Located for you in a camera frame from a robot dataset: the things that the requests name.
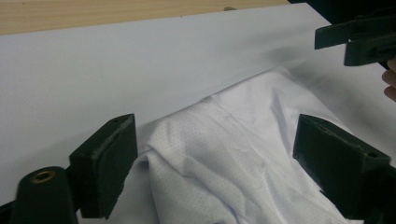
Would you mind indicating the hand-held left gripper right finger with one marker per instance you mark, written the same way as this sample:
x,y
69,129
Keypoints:
x,y
342,171

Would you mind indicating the white shorts with black waistband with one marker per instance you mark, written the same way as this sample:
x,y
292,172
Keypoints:
x,y
233,155

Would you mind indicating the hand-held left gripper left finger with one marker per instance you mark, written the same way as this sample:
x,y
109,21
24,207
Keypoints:
x,y
104,168

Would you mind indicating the wooden table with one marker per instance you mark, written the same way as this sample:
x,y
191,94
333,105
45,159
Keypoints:
x,y
93,12

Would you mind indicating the white board table cover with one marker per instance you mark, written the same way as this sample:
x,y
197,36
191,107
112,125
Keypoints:
x,y
124,62

